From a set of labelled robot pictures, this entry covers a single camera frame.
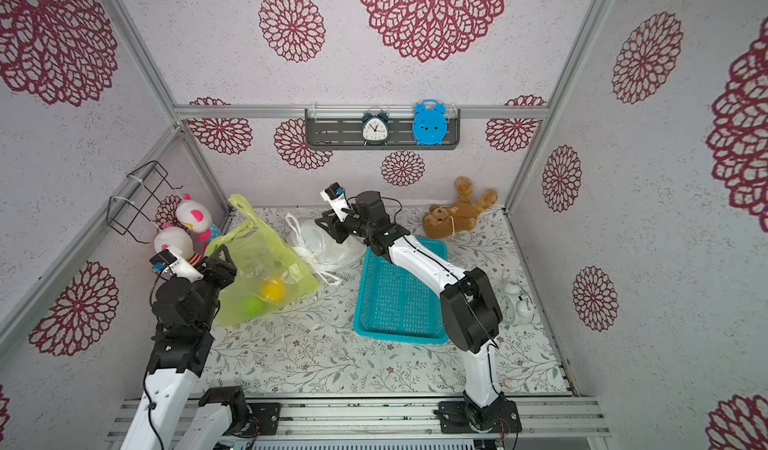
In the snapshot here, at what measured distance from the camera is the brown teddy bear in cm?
108

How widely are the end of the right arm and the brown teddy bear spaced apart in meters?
0.40

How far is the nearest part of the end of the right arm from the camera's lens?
26.1 inches
